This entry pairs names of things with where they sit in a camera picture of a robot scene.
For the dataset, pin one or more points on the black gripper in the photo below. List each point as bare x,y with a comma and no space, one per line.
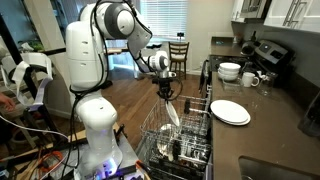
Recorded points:
164,85

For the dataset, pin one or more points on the white dinner plate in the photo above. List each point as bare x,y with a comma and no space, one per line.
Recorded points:
240,124
230,111
172,113

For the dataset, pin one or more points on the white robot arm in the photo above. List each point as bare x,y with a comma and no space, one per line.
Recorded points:
90,60

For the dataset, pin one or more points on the robot base table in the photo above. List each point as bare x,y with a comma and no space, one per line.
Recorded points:
130,153

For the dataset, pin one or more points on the lower dishwasher rack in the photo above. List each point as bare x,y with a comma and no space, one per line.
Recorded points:
186,166

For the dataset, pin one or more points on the person hand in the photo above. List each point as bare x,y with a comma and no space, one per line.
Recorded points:
6,101

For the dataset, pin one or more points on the stainless steel bowl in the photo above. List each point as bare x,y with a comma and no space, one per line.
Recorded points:
168,136

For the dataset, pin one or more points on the wooden chair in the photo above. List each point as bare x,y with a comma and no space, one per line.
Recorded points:
178,55

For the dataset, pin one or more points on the white bowl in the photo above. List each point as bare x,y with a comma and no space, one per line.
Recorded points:
228,73
227,78
230,66

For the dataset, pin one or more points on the clear glass container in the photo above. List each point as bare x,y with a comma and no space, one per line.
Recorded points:
231,86

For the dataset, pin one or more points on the wooden side table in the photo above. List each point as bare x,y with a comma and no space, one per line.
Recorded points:
115,50

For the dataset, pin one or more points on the white window blinds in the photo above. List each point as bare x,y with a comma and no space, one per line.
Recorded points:
163,18

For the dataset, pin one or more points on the white mug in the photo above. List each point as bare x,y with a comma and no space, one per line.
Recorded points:
248,80

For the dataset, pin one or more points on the clear glass jar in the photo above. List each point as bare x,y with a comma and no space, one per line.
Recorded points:
266,85

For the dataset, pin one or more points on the black and steel stove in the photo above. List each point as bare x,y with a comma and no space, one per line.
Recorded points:
260,53

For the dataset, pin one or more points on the dark wine bottle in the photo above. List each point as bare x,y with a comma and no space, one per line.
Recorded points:
254,36

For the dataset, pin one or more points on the stainless steel microwave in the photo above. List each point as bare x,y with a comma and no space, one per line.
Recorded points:
255,9

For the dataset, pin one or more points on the black stand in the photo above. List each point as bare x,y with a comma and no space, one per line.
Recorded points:
30,86

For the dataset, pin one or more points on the white upper cabinet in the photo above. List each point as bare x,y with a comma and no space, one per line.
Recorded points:
300,13

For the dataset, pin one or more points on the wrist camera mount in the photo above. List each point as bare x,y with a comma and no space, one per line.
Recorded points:
171,74

